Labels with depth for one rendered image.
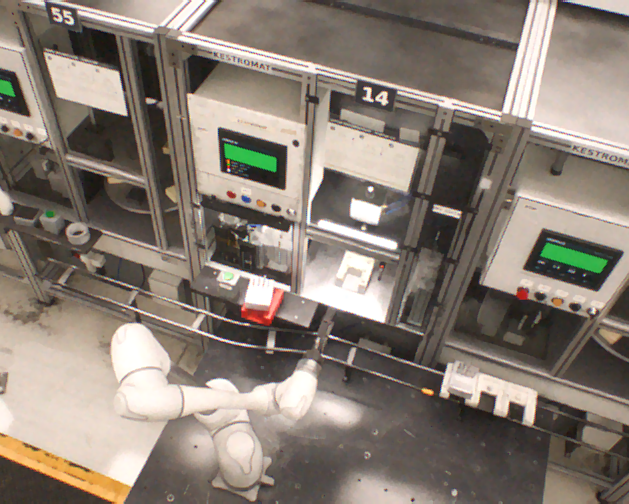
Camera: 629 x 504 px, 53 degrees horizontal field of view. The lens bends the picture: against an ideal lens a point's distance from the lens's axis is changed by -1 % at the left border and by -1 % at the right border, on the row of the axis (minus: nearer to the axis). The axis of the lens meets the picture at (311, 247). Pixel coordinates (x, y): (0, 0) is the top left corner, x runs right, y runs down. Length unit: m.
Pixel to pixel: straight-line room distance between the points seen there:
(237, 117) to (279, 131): 0.15
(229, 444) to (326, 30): 1.46
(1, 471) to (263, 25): 2.47
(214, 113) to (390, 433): 1.45
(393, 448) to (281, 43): 1.61
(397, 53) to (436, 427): 1.51
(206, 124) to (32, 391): 2.02
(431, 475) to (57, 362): 2.12
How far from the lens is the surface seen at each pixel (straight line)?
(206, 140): 2.28
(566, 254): 2.15
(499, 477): 2.75
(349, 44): 2.12
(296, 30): 2.17
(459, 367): 2.60
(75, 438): 3.54
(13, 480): 3.53
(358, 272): 2.78
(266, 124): 2.11
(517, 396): 2.69
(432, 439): 2.74
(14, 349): 3.91
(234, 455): 2.35
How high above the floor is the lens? 3.13
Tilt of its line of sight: 50 degrees down
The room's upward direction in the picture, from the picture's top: 5 degrees clockwise
